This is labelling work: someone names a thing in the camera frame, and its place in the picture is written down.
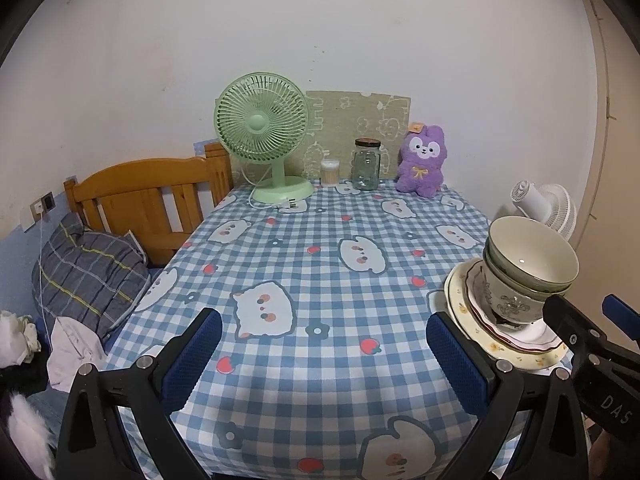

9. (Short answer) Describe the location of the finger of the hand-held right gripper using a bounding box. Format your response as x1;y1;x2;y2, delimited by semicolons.
602;294;640;348
542;294;621;366

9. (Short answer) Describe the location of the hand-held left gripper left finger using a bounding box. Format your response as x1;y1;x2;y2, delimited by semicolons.
55;306;223;480

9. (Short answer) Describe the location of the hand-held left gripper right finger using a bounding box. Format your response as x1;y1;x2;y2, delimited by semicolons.
425;311;586;480

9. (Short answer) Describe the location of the white plate with red pattern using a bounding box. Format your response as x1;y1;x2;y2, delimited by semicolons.
457;260;563;354

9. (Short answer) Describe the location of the large yellow floral plate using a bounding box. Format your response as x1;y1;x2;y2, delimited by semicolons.
444;258;573;372

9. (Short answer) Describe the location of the beige floral ceramic bowl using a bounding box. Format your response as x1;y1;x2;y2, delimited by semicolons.
480;260;547;324
482;245;573;302
487;216;580;292

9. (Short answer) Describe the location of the person's right forearm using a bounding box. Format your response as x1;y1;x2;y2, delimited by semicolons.
592;430;615;480

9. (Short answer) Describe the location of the white clip fan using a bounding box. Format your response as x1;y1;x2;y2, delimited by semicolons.
510;180;577;251

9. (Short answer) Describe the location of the grey plaid pillow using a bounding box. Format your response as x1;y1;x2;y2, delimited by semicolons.
32;212;151;343

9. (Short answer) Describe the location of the blue checked tablecloth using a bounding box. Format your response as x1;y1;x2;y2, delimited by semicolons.
102;177;573;480

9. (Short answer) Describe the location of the wooden bed headboard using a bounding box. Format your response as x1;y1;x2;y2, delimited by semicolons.
64;142;233;267

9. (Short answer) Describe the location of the white crumpled cloth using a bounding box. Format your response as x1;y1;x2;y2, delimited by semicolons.
0;310;42;368

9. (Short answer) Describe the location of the black and white fuzzy item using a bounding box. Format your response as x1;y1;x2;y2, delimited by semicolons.
0;392;57;480

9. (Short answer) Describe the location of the purple plush toy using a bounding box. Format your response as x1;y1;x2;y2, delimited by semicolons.
396;121;446;197

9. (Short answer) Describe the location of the glass jar with dark lid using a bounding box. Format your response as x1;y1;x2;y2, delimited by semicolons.
351;138;383;191

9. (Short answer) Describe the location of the green desk fan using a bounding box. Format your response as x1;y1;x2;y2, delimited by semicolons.
214;72;315;204

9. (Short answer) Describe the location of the green printed board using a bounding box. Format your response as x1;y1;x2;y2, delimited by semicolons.
305;90;412;181

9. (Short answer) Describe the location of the white fan cable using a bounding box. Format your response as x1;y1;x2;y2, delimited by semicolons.
241;164;297;211

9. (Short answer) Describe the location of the thin white cable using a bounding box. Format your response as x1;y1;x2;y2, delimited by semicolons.
37;214;53;333

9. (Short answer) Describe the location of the wall socket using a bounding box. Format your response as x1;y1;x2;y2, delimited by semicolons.
31;192;56;221

